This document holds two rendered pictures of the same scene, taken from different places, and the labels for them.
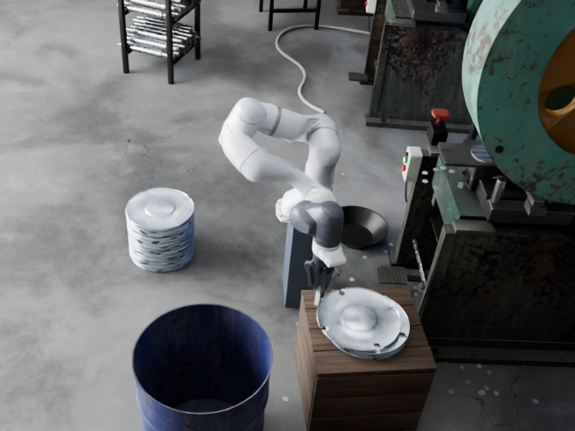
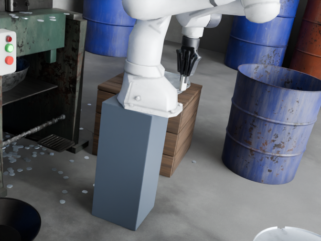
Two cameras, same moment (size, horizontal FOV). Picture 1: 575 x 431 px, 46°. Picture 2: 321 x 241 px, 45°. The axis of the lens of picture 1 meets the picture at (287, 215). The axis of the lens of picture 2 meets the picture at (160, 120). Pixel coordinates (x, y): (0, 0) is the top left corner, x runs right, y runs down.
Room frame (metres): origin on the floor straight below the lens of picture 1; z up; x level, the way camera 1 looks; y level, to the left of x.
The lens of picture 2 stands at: (3.17, 0.51, 0.90)
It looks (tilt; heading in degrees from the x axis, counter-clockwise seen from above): 22 degrees down; 206
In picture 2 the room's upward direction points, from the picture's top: 9 degrees clockwise
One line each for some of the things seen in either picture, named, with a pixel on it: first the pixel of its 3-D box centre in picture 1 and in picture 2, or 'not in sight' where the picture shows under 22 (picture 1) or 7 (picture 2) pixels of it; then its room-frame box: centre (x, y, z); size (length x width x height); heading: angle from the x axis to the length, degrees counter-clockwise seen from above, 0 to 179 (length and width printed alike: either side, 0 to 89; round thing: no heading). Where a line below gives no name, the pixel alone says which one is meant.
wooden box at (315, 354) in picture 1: (358, 359); (148, 118); (1.59, -0.31, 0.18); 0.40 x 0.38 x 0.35; 100
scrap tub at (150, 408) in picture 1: (203, 402); (269, 122); (1.29, 0.21, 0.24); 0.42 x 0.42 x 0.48
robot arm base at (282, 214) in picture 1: (305, 197); (152, 84); (2.07, -0.06, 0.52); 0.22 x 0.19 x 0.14; 98
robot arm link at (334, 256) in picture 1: (329, 250); (192, 28); (1.62, -0.15, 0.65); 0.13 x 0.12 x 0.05; 162
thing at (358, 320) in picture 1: (358, 317); (159, 79); (1.59, -0.28, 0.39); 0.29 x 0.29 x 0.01
